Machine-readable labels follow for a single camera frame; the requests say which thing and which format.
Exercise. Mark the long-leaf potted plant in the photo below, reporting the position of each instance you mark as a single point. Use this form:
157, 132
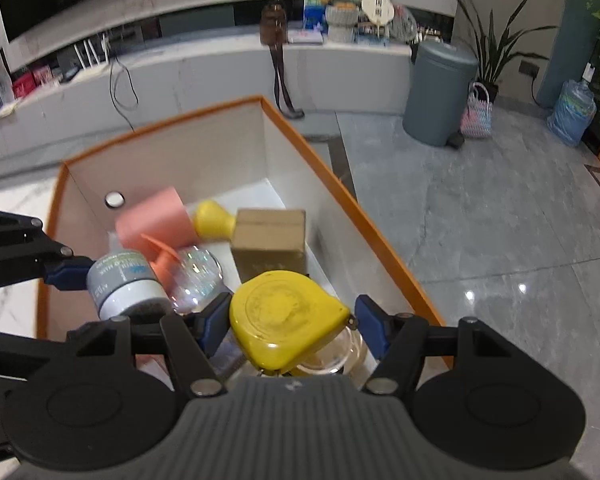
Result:
495, 55

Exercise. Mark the brown camera bag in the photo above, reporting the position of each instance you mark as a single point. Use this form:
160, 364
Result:
273, 25

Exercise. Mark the blue water jug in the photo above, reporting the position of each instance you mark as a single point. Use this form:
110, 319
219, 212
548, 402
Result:
570, 110

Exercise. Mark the pink notebook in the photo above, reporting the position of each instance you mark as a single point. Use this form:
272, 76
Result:
305, 37

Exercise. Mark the pink printed box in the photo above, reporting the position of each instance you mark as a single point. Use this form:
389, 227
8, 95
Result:
43, 76

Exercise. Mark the round glitter compact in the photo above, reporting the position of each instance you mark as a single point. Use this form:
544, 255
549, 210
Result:
200, 270

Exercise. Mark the grey trash can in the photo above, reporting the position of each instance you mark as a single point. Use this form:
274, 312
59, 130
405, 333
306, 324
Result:
437, 90

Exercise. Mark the pink bottle with orange cap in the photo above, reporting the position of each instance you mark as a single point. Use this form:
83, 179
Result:
162, 265

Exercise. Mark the pink cylindrical container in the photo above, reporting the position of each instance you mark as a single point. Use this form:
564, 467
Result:
155, 220

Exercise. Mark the red printed box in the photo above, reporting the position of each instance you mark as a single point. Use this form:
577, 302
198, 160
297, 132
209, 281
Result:
23, 86

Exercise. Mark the white marble tv console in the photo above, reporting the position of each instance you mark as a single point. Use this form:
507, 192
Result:
205, 80

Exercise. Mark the orange cardboard box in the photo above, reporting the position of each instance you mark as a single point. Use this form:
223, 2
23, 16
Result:
220, 160

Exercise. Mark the yellow tape measure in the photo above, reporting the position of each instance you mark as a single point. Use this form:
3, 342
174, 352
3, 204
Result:
280, 315

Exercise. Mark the pink woven basket bag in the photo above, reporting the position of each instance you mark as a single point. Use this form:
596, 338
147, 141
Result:
476, 117

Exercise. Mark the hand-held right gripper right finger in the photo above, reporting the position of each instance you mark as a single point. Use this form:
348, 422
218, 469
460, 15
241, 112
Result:
372, 327

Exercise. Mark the row of small figurines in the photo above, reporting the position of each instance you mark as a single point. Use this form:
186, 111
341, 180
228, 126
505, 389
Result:
427, 34

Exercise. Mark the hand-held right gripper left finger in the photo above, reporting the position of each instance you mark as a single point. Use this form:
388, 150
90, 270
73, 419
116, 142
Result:
212, 325

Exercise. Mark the yellow dropper bottle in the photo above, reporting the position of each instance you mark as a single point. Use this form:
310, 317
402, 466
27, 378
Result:
212, 220

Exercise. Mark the gold round tin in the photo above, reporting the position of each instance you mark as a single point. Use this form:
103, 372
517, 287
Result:
330, 355

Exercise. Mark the small grey jar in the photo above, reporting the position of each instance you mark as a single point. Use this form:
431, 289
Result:
125, 280

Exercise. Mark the blue flat box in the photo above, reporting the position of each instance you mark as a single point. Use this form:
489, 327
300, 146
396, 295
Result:
372, 36

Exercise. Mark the brown cube box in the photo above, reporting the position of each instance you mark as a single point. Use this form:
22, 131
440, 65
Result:
270, 255

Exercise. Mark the grey woven pot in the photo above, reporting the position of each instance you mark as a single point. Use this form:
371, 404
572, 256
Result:
341, 33
341, 14

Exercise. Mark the white round hand fan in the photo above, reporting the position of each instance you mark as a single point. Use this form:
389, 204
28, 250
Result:
377, 7

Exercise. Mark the white router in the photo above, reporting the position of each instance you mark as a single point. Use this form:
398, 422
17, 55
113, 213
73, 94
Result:
92, 52

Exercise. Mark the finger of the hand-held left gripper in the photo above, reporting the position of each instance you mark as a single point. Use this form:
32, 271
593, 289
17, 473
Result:
25, 347
67, 272

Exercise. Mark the black wall socket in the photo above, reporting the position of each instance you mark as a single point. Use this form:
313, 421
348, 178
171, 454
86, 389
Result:
529, 67

